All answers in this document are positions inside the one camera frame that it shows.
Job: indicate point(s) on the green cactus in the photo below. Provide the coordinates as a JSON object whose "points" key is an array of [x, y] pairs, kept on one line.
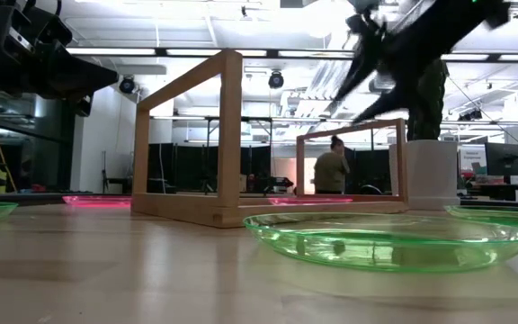
{"points": [[430, 114]]}

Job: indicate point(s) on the wooden slatted shelf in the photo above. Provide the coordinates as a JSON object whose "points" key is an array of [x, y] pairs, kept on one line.
{"points": [[231, 135]]}

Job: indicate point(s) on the person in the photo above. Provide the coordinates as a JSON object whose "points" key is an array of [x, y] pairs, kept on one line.
{"points": [[331, 173]]}

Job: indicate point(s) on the thin black tripod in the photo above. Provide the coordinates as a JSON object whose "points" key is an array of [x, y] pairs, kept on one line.
{"points": [[104, 175]]}

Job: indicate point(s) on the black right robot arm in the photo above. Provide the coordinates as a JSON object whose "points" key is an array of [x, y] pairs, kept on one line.
{"points": [[448, 27]]}

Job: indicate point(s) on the white hexagonal plant pot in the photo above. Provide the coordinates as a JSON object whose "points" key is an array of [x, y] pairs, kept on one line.
{"points": [[430, 175]]}

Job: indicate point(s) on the black curtain partition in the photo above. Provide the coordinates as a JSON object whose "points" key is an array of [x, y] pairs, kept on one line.
{"points": [[187, 166]]}

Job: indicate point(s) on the cluttered background desk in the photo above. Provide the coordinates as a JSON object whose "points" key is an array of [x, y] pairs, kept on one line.
{"points": [[502, 189]]}

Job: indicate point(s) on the black round spotlight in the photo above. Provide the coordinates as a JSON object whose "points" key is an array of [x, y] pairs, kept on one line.
{"points": [[275, 80], [127, 85]]}

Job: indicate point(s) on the white printed sign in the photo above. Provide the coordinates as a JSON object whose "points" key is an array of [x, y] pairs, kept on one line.
{"points": [[471, 157]]}

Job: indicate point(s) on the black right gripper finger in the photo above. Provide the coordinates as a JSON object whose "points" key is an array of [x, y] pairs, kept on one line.
{"points": [[367, 54], [389, 104]]}

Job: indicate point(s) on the dark computer monitor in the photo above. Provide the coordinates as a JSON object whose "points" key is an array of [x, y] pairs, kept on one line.
{"points": [[503, 158]]}

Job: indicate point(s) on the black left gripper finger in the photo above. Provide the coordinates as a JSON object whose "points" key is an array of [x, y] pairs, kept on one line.
{"points": [[79, 76], [83, 107]]}

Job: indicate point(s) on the clear pink plastic plate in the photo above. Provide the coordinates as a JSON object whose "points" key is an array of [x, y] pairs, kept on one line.
{"points": [[308, 201], [97, 201]]}

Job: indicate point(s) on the dark glass partition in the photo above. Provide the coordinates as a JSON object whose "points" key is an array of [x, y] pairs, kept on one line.
{"points": [[38, 153]]}

